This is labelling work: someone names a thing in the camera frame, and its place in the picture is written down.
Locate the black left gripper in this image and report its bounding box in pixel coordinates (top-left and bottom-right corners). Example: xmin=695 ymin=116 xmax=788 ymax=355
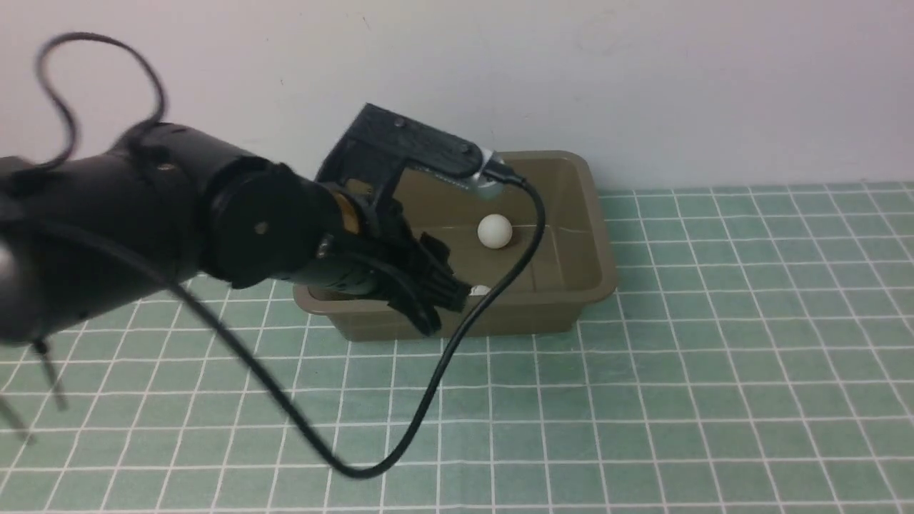
xmin=275 ymin=183 xmax=469 ymax=336

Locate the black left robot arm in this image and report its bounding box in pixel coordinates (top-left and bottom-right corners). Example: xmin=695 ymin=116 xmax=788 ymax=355
xmin=1 ymin=121 xmax=481 ymax=345

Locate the olive green plastic bin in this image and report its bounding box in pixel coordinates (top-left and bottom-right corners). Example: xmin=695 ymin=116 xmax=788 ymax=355
xmin=293 ymin=151 xmax=619 ymax=342

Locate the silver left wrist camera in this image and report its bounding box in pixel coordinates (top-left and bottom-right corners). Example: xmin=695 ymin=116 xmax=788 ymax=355
xmin=314 ymin=103 xmax=526 ymax=208

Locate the black left camera cable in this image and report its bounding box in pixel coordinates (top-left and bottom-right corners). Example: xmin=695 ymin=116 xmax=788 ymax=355
xmin=0 ymin=32 xmax=548 ymax=479

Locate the green checkered tablecloth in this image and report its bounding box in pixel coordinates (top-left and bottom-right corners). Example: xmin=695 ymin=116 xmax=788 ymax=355
xmin=1 ymin=183 xmax=913 ymax=513

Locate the white ball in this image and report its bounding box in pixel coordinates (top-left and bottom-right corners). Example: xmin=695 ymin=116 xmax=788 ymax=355
xmin=476 ymin=213 xmax=513 ymax=250
xmin=470 ymin=284 xmax=492 ymax=297

